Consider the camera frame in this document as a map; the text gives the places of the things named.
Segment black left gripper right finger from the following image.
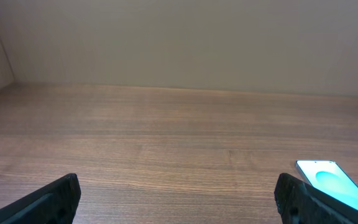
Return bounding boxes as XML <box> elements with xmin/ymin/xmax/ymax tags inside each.
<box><xmin>274</xmin><ymin>173</ymin><xmax>358</xmax><ymax>224</ymax></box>

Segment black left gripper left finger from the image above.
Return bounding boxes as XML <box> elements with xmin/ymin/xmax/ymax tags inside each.
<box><xmin>0</xmin><ymin>173</ymin><xmax>81</xmax><ymax>224</ymax></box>

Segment blue screen smartphone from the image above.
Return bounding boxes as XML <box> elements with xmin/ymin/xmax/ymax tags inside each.
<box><xmin>295</xmin><ymin>160</ymin><xmax>358</xmax><ymax>210</ymax></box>

